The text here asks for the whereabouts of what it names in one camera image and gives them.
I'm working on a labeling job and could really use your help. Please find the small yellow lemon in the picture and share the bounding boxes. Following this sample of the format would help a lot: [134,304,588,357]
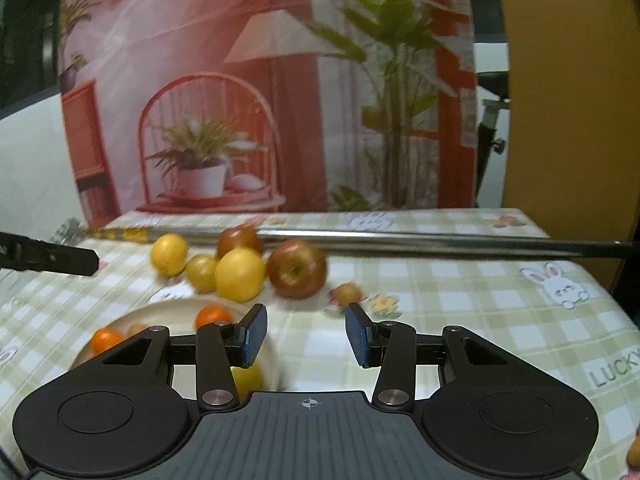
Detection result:
[151,234,189,277]

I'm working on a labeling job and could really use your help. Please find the dark red apple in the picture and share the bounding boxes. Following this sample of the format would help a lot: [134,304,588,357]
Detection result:
[216,225,263,261]

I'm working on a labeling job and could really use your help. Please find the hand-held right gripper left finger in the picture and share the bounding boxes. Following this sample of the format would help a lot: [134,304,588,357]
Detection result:
[85,304,268,412]

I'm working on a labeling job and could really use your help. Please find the orange tangerine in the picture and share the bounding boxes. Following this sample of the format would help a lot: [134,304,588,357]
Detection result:
[195,305,234,330]
[91,327,125,353]

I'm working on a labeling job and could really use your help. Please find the wooden panel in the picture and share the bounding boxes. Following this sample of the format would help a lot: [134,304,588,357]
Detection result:
[492,0,640,286]

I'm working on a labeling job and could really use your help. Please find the checked bunny print tablecloth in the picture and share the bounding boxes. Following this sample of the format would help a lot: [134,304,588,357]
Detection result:
[0,207,640,480]

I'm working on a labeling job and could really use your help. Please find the large yellow lemon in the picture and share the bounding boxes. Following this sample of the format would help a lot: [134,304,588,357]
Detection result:
[215,248,267,302]

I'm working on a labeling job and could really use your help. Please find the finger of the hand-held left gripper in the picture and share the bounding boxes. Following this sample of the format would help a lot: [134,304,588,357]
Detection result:
[0,231,100,277]

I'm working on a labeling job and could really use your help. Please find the large red apple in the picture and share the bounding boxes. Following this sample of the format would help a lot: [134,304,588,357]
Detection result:
[266,239,328,300]

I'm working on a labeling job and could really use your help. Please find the cream plate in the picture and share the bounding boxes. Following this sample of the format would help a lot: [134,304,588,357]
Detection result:
[70,299,286,396]

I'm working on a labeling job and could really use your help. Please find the black stand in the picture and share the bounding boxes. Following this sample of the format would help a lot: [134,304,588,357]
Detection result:
[475,72,513,208]

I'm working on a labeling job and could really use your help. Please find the yellow plum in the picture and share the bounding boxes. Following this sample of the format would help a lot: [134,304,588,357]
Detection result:
[186,254,219,294]

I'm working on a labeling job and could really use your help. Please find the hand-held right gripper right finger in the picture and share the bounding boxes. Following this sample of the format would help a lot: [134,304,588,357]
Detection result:
[345,304,542,412]

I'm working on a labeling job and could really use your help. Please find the small yellow-red fruit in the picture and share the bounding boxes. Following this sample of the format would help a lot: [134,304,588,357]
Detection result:
[334,282,362,307]

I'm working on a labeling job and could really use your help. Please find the printed room scene backdrop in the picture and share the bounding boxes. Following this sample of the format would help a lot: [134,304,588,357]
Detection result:
[57,0,478,222]

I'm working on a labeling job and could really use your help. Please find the yellow round fruit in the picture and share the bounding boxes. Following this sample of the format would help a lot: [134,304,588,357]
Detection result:
[231,360,264,403]

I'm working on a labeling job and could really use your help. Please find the clear serrated pole head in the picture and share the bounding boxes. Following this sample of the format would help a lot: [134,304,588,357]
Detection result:
[50,216,85,247]

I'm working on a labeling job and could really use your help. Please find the telescopic metal pole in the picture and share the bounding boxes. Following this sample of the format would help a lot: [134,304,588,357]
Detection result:
[80,226,640,261]

